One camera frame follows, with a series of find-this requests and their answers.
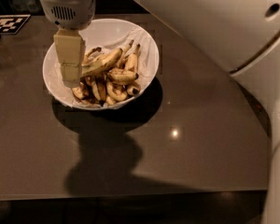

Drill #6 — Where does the ripe banana centre right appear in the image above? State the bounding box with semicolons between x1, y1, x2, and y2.
107;68;138;85

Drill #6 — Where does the black white marker tag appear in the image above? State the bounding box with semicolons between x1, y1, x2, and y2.
0;14;30;35

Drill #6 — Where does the white bowl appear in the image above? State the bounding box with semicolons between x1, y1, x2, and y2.
42;18;160;111

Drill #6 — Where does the curved banana lower centre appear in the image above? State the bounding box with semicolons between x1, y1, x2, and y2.
106;80;128;102

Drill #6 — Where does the large top banana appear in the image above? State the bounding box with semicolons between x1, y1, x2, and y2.
81;49;122;77

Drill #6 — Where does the spotted banana lower left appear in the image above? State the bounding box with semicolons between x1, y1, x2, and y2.
72;82;89;100

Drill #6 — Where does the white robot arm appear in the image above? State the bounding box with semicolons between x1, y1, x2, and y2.
134;0;280;224

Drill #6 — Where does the banana upper right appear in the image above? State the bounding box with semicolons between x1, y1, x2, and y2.
124;44;141;72

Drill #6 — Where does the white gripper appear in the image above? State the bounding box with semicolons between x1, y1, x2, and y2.
39;0;96;88

